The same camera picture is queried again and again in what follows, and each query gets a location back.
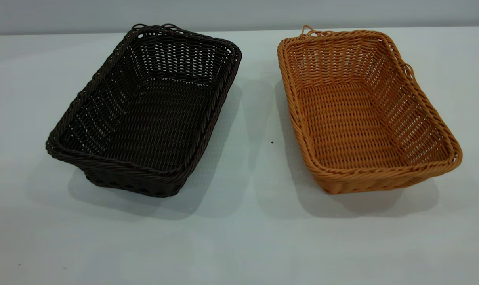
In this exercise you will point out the black wicker basket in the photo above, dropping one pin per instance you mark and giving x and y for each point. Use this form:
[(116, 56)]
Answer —
[(152, 130)]

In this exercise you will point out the orange wicker basket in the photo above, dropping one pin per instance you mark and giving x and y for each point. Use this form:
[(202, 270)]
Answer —
[(346, 130)]

